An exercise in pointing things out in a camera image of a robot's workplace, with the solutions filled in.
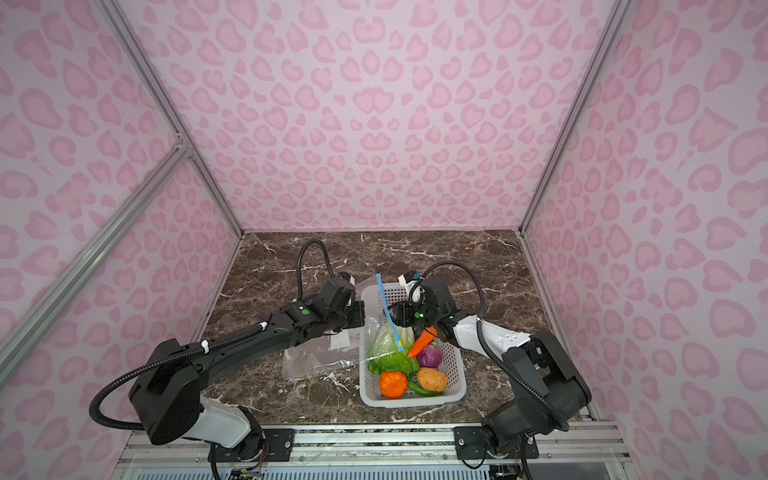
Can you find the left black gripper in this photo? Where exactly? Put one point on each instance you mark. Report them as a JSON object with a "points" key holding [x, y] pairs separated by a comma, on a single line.
{"points": [[359, 307]]}

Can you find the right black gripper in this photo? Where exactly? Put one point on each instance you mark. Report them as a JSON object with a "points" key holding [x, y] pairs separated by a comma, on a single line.
{"points": [[403, 313]]}

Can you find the orange toy carrot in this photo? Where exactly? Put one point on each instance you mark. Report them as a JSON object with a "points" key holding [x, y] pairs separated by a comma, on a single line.
{"points": [[427, 336]]}

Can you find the clear zip top bag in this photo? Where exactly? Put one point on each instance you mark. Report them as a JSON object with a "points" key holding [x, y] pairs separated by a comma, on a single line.
{"points": [[348, 348]]}

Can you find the green white toy cabbage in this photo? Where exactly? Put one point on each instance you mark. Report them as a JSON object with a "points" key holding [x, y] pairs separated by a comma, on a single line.
{"points": [[388, 355]]}

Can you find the purple toy onion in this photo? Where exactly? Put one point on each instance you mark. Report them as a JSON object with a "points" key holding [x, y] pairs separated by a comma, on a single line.
{"points": [[430, 357]]}

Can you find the orange toy tomato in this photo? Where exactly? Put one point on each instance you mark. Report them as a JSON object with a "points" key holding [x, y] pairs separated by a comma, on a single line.
{"points": [[393, 384]]}

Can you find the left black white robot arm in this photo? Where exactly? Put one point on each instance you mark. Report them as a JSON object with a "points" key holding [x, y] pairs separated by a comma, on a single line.
{"points": [[168, 396]]}

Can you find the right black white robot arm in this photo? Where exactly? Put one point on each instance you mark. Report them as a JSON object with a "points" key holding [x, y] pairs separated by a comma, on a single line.
{"points": [[548, 389]]}

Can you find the white plastic basket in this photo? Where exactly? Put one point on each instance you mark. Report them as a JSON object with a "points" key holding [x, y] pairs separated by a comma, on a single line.
{"points": [[452, 366]]}

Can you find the brown toy potato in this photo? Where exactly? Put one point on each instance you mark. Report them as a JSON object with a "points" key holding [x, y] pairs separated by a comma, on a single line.
{"points": [[432, 380]]}

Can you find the green toy pepper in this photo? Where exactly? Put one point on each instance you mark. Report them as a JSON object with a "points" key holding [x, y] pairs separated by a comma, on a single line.
{"points": [[419, 390]]}

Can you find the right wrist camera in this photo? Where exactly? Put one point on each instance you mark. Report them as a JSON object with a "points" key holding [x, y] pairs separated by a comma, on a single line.
{"points": [[410, 281]]}

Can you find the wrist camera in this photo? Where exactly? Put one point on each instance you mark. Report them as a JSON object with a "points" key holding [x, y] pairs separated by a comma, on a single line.
{"points": [[410, 281], [348, 281]]}

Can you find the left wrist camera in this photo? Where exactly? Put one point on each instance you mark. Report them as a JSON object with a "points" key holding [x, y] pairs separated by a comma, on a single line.
{"points": [[348, 281]]}

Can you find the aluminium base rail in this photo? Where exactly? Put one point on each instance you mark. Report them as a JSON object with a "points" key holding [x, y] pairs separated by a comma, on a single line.
{"points": [[589, 450]]}

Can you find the aluminium frame strut left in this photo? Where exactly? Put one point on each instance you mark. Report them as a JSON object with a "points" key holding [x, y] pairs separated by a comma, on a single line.
{"points": [[38, 321]]}

